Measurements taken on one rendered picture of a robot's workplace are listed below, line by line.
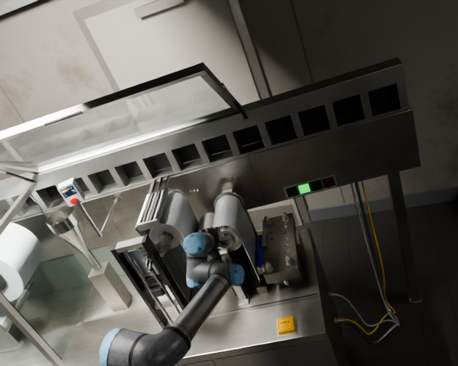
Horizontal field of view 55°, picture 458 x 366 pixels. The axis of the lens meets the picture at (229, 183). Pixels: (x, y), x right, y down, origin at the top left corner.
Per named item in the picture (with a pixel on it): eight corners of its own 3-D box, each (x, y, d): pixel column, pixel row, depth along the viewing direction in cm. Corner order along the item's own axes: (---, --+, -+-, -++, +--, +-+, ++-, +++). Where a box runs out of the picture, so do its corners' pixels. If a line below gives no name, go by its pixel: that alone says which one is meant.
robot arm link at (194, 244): (181, 256, 153) (182, 232, 154) (191, 254, 164) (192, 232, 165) (202, 258, 151) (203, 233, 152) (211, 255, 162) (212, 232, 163)
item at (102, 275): (107, 316, 229) (48, 237, 200) (115, 296, 241) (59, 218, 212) (131, 311, 226) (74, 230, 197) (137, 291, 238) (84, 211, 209)
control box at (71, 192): (69, 209, 184) (56, 191, 179) (70, 201, 190) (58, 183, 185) (84, 202, 184) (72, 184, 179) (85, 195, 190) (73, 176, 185)
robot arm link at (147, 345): (158, 362, 111) (241, 254, 149) (126, 355, 117) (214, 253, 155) (171, 396, 115) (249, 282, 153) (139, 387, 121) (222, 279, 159)
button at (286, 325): (278, 335, 183) (277, 332, 182) (278, 322, 189) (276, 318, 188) (295, 332, 181) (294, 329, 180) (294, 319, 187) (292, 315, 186)
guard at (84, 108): (-62, 171, 169) (-64, 152, 170) (35, 184, 222) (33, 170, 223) (212, 80, 143) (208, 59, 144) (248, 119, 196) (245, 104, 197)
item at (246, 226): (253, 267, 199) (239, 237, 190) (253, 233, 219) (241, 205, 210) (254, 266, 199) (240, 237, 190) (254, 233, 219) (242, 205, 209)
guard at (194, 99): (-49, 155, 171) (-49, 154, 171) (38, 170, 219) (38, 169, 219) (199, 71, 147) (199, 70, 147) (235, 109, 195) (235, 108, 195)
